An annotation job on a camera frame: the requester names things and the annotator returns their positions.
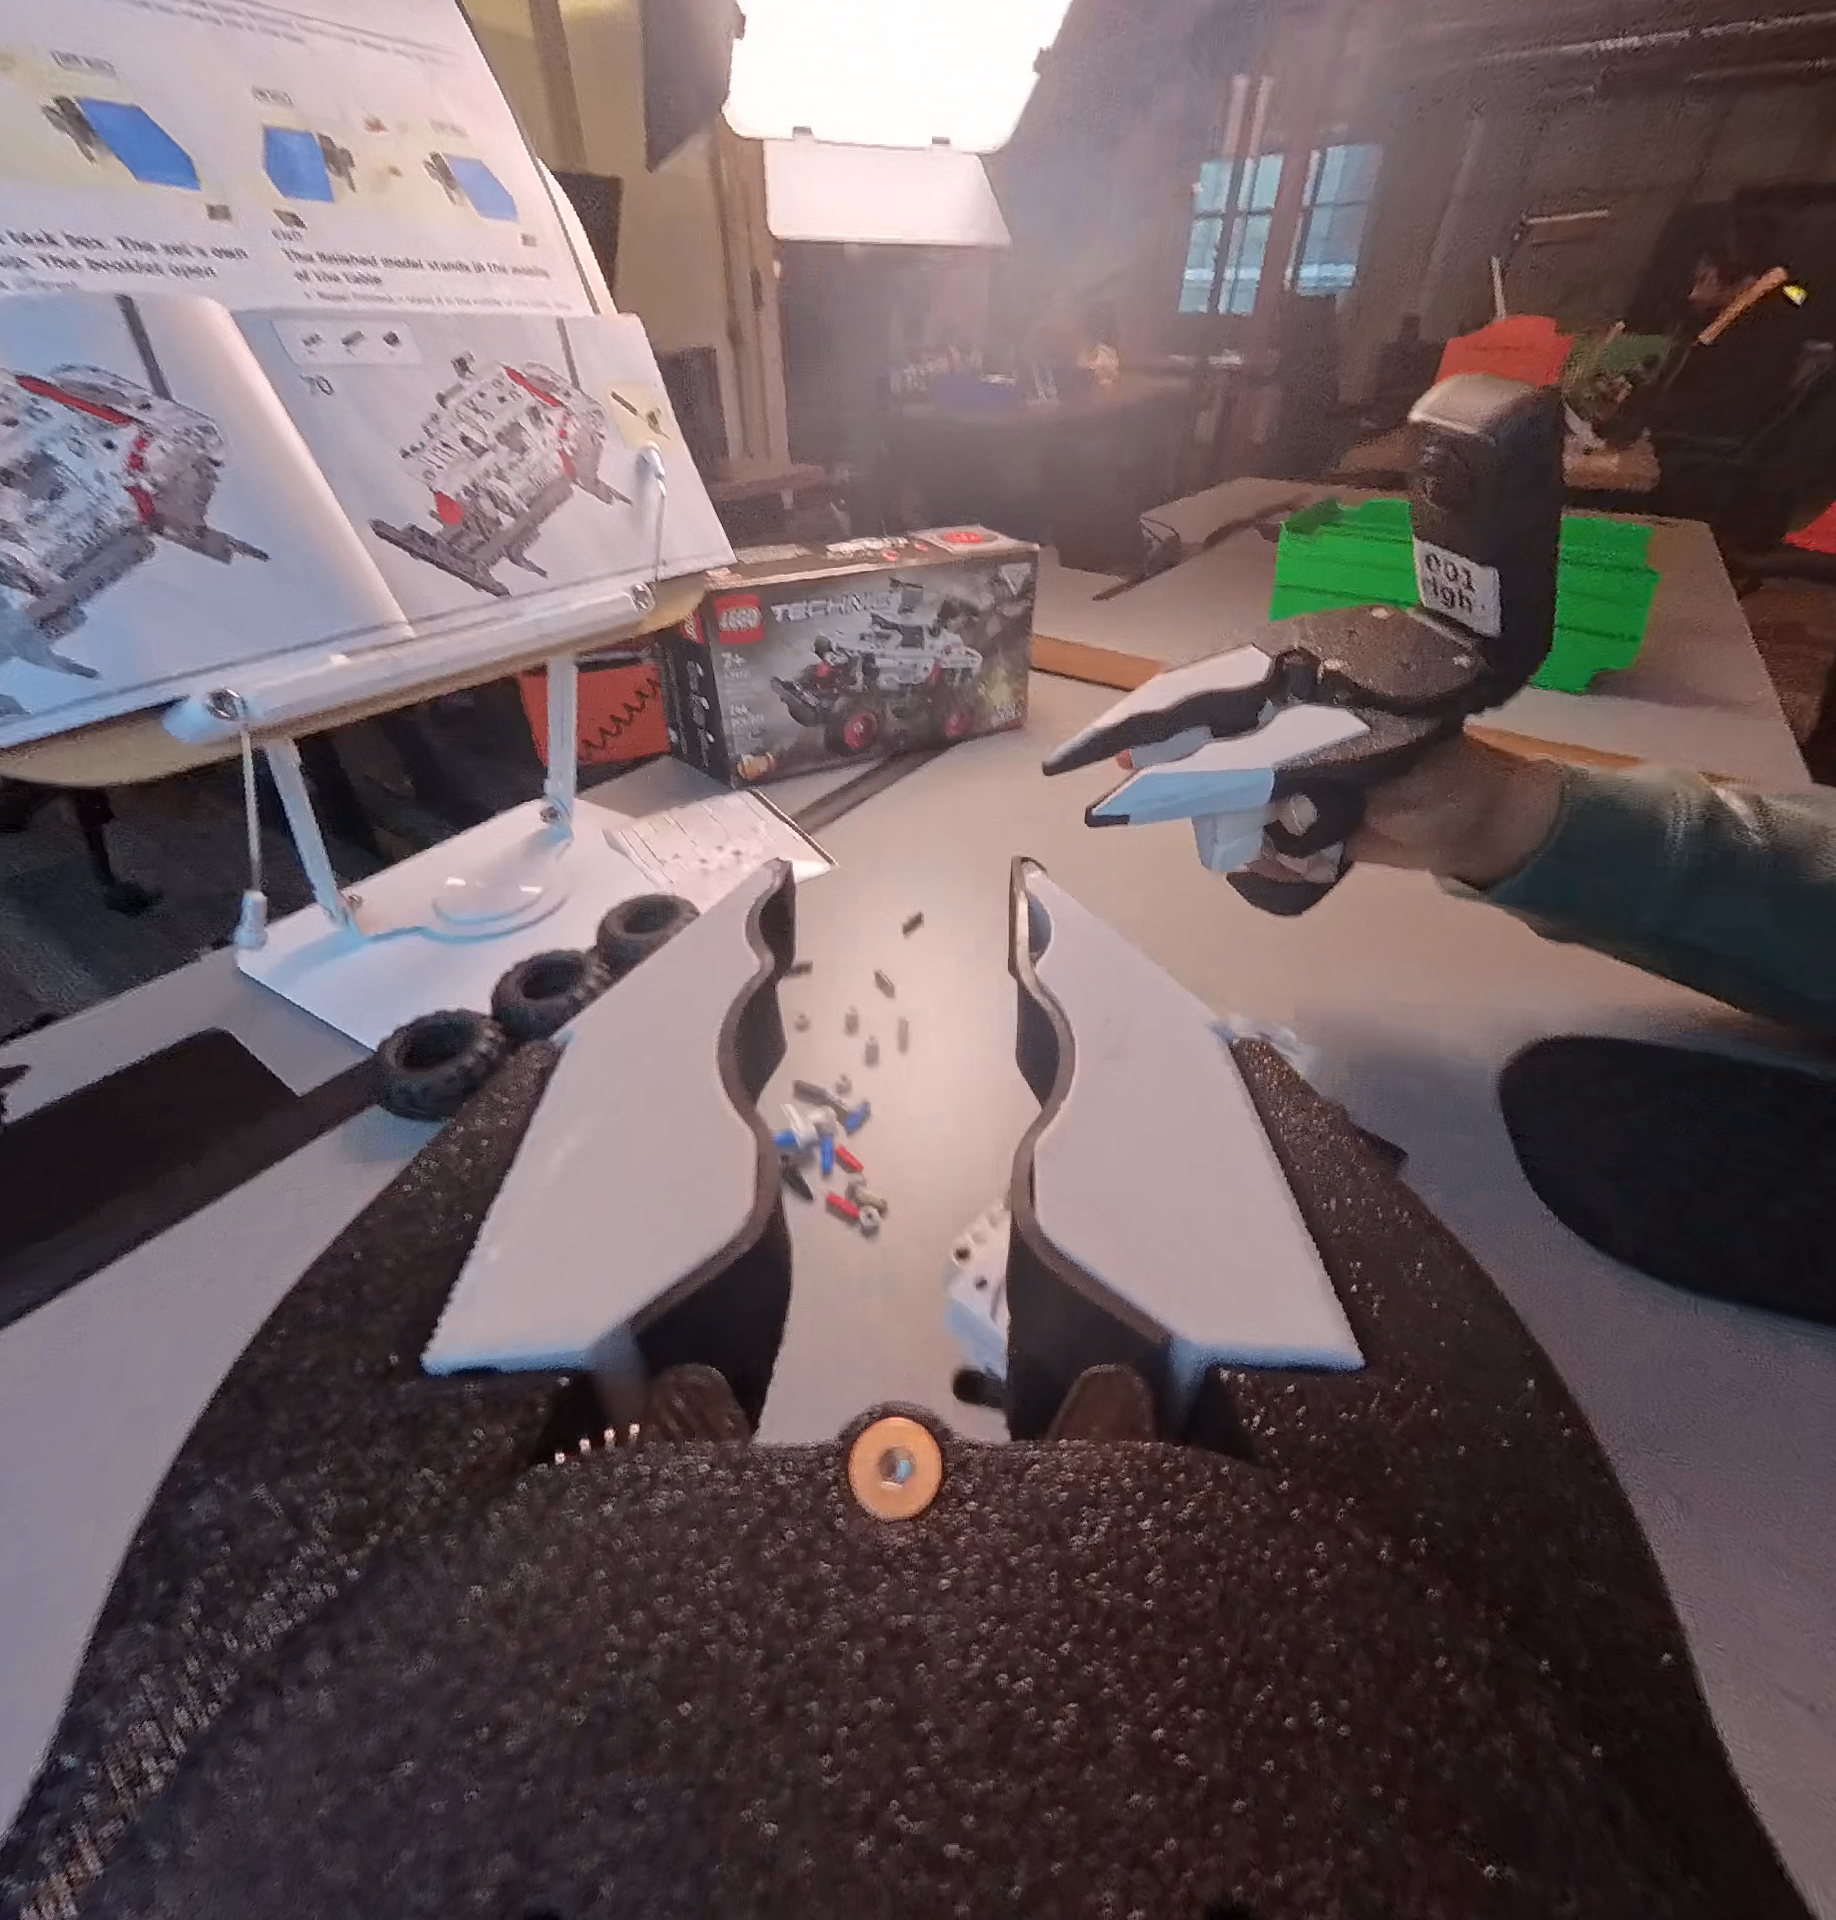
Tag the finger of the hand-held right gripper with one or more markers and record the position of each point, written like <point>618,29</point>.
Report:
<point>1250,787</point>
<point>1220,706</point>

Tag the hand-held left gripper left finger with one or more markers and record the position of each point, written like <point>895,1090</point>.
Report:
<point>604,1187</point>

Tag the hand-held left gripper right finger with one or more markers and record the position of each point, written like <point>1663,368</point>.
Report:
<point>1172,1187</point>

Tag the white lego vehicle model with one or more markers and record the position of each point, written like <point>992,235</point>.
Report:
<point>981,1291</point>

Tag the person's right forearm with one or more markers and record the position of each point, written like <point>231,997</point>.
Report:
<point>1701,873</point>

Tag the cluster of small lego pieces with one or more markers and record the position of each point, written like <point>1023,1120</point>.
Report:
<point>829,1157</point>

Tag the lego set box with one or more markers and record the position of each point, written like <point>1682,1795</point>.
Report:
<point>859,661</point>

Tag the lego sticker sheet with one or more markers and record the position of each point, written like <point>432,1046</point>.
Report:
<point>726,842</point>

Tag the lego instruction booklet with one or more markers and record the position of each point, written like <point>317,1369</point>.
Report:
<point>287,482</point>

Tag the person's right hand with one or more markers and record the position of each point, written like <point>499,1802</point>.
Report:
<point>1444,811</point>

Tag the green plastic bin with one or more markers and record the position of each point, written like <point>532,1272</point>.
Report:
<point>1593,585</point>

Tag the red plastic bin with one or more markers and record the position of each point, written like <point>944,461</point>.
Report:
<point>1511,344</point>

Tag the black wrist rest pad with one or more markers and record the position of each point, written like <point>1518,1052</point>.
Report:
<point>1715,1187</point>

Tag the bright studio light panel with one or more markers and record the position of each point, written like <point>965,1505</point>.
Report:
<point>888,122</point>

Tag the printed instruction sheet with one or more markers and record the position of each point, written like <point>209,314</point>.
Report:
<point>258,151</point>

